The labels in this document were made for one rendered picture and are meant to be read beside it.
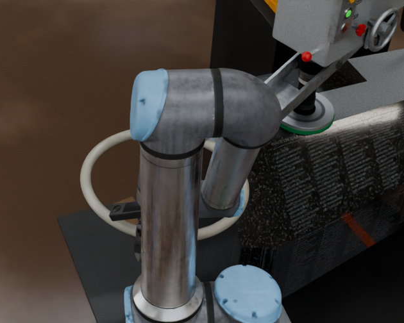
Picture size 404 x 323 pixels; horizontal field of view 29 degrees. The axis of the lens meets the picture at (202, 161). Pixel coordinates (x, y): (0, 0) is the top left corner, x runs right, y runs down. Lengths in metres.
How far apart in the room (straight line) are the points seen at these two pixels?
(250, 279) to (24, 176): 2.07
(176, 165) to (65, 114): 2.66
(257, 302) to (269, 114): 0.52
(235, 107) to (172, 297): 0.50
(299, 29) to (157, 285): 1.11
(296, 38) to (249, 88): 1.18
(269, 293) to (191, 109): 0.59
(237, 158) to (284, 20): 1.05
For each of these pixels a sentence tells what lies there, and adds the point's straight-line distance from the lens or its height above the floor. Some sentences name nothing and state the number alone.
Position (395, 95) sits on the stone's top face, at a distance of 2.91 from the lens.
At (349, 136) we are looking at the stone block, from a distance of 2.76.
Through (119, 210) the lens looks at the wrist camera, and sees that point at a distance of 2.07.
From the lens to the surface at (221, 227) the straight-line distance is 2.15.
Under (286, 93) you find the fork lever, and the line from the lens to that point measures 2.56.
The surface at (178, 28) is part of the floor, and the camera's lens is 4.59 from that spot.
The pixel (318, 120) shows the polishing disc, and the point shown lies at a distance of 2.68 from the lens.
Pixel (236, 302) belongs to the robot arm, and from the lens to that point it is 1.69.
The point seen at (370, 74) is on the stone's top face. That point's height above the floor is 0.84.
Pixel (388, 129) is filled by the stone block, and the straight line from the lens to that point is 2.85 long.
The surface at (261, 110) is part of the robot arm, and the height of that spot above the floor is 1.73.
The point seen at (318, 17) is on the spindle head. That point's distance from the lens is 2.37.
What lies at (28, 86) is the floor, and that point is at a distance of 4.16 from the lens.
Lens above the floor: 2.55
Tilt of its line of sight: 43 degrees down
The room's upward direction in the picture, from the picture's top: 6 degrees clockwise
